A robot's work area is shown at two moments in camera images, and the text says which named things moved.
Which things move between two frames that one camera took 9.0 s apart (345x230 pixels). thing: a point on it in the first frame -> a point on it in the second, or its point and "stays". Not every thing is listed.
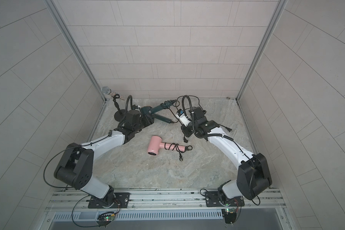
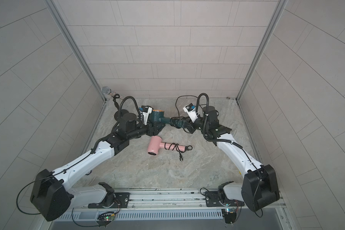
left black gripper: x=147 y=119 -> x=153 y=132
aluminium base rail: x=66 y=200 stays
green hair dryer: x=148 y=109 -> x=156 y=116
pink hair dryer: x=155 y=143 stays
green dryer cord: x=184 y=139 -> x=179 y=121
